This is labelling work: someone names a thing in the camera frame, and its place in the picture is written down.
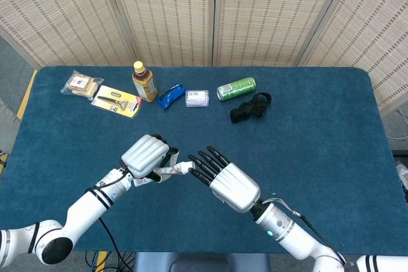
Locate woven bamboo screen panel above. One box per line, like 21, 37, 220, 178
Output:
296, 0, 408, 117
101, 0, 219, 68
212, 0, 347, 68
0, 0, 136, 71

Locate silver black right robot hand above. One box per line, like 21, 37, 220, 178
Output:
187, 145, 261, 214

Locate grey white sneaker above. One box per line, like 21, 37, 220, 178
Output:
396, 160, 408, 204

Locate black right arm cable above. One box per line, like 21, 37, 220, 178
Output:
263, 197, 348, 265

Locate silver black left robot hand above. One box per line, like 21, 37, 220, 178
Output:
120, 133, 180, 184

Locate small white box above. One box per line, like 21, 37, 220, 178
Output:
185, 89, 210, 108

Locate blue table cover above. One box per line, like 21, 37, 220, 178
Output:
0, 66, 408, 256

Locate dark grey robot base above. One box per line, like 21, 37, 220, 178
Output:
135, 252, 271, 272

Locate black strap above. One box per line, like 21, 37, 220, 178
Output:
229, 92, 273, 124

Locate razor on yellow card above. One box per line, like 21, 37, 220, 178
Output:
90, 85, 143, 120

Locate bagged bread slices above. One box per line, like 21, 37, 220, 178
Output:
60, 69, 105, 100

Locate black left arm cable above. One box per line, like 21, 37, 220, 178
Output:
88, 166, 135, 272

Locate black floor cables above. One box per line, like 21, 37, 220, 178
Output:
84, 250, 136, 272

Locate blue snack packet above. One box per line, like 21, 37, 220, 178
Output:
156, 83, 186, 111

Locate yellow-capped tea bottle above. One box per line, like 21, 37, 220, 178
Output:
131, 61, 159, 103

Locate grey padded furniture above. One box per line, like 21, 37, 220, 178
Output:
0, 98, 22, 158

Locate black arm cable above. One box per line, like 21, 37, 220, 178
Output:
88, 166, 135, 272
263, 197, 348, 265

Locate green drink can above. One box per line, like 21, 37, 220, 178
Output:
216, 76, 257, 102

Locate yellow floor tape strip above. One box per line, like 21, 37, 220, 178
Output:
16, 69, 38, 120
94, 251, 110, 272

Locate white floral toothpaste tube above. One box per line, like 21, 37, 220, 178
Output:
133, 161, 197, 187

